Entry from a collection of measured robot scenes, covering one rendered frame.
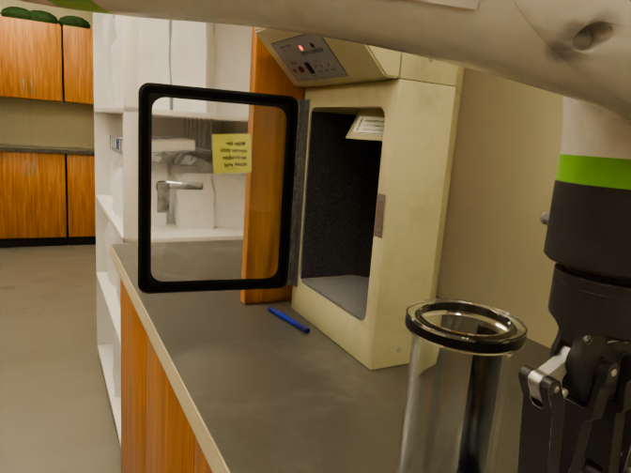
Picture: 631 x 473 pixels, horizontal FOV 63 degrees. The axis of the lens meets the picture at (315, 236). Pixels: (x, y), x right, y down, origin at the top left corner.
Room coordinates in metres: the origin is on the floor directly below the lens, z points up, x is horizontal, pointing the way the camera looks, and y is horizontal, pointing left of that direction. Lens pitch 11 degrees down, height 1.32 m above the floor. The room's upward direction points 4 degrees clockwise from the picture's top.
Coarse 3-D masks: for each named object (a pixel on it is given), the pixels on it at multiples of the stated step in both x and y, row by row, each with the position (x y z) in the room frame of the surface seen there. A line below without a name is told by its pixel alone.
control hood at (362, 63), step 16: (256, 32) 1.02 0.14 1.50; (272, 32) 0.97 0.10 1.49; (288, 32) 0.92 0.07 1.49; (272, 48) 1.02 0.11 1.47; (336, 48) 0.84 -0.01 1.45; (352, 48) 0.80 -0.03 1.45; (368, 48) 0.78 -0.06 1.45; (352, 64) 0.84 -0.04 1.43; (368, 64) 0.80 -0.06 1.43; (384, 64) 0.79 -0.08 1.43; (320, 80) 0.96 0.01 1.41; (336, 80) 0.92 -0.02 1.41; (352, 80) 0.88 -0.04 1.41; (368, 80) 0.85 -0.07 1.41
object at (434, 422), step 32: (416, 320) 0.44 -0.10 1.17; (448, 320) 0.50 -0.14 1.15; (480, 320) 0.49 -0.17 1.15; (512, 320) 0.46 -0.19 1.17; (416, 352) 0.44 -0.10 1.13; (448, 352) 0.42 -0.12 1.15; (512, 352) 0.41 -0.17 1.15; (416, 384) 0.44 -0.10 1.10; (448, 384) 0.41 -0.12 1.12; (480, 384) 0.41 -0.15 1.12; (416, 416) 0.43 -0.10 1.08; (448, 416) 0.41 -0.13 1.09; (480, 416) 0.41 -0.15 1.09; (416, 448) 0.43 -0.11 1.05; (448, 448) 0.41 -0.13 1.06; (480, 448) 0.41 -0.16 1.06
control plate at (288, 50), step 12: (300, 36) 0.90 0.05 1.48; (312, 36) 0.87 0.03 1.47; (276, 48) 1.00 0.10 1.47; (288, 48) 0.96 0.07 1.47; (312, 48) 0.90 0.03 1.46; (324, 48) 0.87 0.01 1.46; (288, 60) 1.00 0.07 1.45; (300, 60) 0.96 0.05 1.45; (312, 60) 0.93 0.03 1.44; (324, 60) 0.90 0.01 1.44; (336, 60) 0.86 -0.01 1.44; (300, 72) 1.00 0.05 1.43; (324, 72) 0.93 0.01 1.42; (336, 72) 0.89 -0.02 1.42
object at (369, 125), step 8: (360, 112) 0.96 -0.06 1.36; (368, 112) 0.93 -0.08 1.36; (376, 112) 0.92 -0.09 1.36; (360, 120) 0.94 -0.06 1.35; (368, 120) 0.92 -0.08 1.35; (376, 120) 0.91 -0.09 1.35; (384, 120) 0.90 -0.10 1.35; (352, 128) 0.95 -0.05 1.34; (360, 128) 0.93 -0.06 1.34; (368, 128) 0.91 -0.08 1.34; (376, 128) 0.90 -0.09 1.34; (352, 136) 0.93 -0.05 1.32; (360, 136) 0.92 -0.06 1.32; (368, 136) 0.90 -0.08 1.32; (376, 136) 0.90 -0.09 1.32
